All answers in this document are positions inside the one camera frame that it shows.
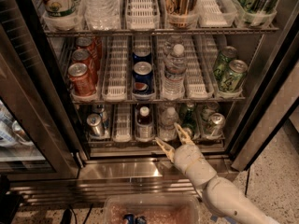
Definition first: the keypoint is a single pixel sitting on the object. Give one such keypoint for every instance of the empty white tray middle shelf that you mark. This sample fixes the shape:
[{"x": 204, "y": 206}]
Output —
[{"x": 115, "y": 78}]

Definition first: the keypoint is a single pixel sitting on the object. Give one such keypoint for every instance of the top shelf large water bottle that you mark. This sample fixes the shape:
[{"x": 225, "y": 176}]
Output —
[{"x": 102, "y": 14}]

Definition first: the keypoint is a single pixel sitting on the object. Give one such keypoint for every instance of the clear plastic bin on floor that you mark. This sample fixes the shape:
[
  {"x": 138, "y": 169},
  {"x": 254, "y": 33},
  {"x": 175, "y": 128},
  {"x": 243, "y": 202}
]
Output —
[{"x": 151, "y": 209}]

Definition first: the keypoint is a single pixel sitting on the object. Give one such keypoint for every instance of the green glass bottle bottom shelf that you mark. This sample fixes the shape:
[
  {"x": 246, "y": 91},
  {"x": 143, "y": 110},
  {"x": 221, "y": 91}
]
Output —
[{"x": 186, "y": 115}]

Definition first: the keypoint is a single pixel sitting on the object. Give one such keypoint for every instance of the blue tape cross on floor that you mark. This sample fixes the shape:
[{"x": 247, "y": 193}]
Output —
[{"x": 222, "y": 220}]

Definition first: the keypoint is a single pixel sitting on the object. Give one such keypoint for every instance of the front blue Pepsi can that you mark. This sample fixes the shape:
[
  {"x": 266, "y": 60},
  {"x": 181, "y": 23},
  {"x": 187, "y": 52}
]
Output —
[{"x": 143, "y": 78}]

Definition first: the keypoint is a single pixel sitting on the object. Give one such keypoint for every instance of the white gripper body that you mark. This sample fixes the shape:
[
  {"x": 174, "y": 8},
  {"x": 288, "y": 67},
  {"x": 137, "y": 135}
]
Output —
[{"x": 188, "y": 158}]

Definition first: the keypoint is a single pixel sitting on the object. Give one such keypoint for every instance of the top shelf tan tall can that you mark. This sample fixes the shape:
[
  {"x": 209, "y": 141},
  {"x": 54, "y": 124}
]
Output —
[{"x": 181, "y": 13}]

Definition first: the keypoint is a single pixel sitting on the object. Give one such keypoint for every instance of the middle shelf front water bottle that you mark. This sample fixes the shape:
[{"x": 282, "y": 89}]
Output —
[{"x": 175, "y": 66}]

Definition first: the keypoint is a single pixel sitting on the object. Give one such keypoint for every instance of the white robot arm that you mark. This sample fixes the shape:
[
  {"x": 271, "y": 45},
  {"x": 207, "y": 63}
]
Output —
[{"x": 220, "y": 196}]

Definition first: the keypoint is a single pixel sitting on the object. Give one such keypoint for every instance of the green can bottom shelf centre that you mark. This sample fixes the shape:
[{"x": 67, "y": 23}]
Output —
[{"x": 193, "y": 134}]

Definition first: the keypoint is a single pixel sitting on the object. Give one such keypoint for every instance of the front silver can bottom shelf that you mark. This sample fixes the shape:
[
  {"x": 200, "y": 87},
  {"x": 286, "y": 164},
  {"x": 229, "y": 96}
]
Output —
[{"x": 95, "y": 123}]

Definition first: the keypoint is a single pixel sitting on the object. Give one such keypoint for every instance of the orange soda can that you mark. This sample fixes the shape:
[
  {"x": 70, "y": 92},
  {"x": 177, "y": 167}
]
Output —
[
  {"x": 85, "y": 42},
  {"x": 81, "y": 79},
  {"x": 84, "y": 56}
]

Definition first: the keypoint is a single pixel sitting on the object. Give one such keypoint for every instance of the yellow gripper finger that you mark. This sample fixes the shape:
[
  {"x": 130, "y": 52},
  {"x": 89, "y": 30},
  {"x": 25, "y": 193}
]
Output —
[
  {"x": 168, "y": 150},
  {"x": 183, "y": 135}
]

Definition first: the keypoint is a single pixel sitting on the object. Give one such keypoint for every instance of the glass fridge door left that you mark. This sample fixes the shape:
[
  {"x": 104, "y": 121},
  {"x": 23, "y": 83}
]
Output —
[{"x": 33, "y": 91}]

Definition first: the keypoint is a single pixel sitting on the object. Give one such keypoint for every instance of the front orange soda can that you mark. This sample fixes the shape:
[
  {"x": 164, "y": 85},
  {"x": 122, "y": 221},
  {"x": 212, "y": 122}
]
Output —
[{"x": 81, "y": 79}]

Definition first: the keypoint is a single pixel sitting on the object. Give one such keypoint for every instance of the empty white tray top shelf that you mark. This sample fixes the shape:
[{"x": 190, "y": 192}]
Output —
[{"x": 142, "y": 14}]

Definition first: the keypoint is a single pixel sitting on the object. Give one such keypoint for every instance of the front green can middle shelf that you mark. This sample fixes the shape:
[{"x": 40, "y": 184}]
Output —
[{"x": 233, "y": 76}]

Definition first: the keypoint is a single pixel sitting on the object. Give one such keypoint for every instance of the top shelf green tall can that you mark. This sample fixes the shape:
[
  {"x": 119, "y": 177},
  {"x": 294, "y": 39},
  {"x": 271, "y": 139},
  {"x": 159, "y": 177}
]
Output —
[{"x": 254, "y": 13}]

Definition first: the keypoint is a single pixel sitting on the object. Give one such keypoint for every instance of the silver can shelf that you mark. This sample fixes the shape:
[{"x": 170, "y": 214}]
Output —
[
  {"x": 95, "y": 123},
  {"x": 101, "y": 110}
]

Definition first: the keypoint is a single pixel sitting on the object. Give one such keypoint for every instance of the front right can bottom shelf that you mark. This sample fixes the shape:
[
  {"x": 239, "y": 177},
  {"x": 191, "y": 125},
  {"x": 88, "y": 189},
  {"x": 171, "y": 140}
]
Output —
[{"x": 214, "y": 125}]

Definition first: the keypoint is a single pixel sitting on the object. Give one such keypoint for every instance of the rear silver can bottom shelf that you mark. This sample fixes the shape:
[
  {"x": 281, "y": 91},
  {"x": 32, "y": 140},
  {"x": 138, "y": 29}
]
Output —
[{"x": 101, "y": 110}]

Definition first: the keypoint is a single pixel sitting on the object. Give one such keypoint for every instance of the empty white tray bottom shelf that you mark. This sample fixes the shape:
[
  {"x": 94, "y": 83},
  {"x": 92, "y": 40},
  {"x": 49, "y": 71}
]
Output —
[{"x": 122, "y": 130}]

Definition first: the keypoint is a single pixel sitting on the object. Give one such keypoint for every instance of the rear blue Pepsi can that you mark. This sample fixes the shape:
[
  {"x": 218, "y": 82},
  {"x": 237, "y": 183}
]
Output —
[{"x": 142, "y": 54}]

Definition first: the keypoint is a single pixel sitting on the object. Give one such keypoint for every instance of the rear green can middle shelf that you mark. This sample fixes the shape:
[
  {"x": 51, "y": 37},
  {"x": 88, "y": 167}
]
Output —
[{"x": 225, "y": 55}]

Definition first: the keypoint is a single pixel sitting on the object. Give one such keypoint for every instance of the dark drink bottle white cap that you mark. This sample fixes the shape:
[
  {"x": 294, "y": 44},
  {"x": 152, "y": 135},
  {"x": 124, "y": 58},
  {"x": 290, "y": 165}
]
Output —
[{"x": 144, "y": 123}]

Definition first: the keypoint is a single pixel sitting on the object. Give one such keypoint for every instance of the right fridge door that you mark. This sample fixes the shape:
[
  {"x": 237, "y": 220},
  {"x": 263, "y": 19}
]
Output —
[{"x": 274, "y": 80}]

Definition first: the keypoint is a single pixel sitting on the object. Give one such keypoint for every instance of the blue pepsi can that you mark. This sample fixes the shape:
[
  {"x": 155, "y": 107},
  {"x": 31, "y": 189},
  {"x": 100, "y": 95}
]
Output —
[
  {"x": 142, "y": 54},
  {"x": 143, "y": 78}
]

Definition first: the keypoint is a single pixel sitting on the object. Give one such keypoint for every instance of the middle orange soda can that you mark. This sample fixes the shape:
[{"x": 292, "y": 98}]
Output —
[{"x": 84, "y": 56}]

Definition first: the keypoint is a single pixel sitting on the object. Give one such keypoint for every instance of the empty white tray shelf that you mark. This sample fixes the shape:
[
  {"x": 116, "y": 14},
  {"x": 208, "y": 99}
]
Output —
[
  {"x": 122, "y": 130},
  {"x": 142, "y": 14},
  {"x": 115, "y": 78}
]

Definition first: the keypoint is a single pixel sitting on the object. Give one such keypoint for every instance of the rear orange soda can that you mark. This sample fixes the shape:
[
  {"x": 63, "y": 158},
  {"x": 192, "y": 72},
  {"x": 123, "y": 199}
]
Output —
[{"x": 85, "y": 42}]

